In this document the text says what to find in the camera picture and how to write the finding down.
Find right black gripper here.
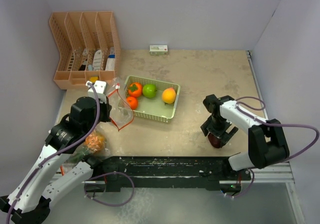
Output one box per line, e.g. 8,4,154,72
201,115,239,147

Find dark red toy apple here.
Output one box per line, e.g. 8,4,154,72
207,133,222,149

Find clear zip bag orange zipper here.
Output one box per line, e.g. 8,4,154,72
60,125,111,175

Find toy pineapple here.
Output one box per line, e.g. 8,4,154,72
66,131,106,164

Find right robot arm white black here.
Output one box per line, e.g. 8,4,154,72
200,94,290,180

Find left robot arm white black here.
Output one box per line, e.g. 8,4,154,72
0,96,112,224

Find yellow orange toy fruit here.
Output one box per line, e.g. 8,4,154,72
161,87,177,104

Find green plastic basket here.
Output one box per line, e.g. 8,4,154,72
125,75,181,123

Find green toy lime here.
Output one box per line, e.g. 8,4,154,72
142,84,157,98

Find small white green box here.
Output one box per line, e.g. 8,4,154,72
149,45,168,55

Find white blue box in organizer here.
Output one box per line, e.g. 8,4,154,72
104,47,116,71

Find yellow block in organizer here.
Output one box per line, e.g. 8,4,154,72
89,76,99,83

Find white tube in organizer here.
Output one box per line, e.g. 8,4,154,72
92,49,103,71

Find pink desk organizer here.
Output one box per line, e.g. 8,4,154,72
49,11,122,90

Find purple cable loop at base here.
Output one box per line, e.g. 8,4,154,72
83,171,136,207

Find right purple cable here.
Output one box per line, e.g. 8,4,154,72
234,96,320,170

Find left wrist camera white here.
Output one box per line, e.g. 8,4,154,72
85,80,108,103

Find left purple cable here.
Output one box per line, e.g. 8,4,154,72
5,81,102,224

